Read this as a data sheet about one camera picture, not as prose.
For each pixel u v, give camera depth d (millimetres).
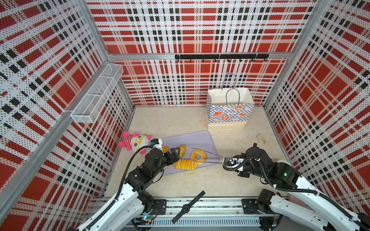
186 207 734
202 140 1067
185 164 841
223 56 899
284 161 821
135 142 908
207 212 734
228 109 880
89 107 914
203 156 908
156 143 677
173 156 676
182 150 920
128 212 569
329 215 414
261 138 1009
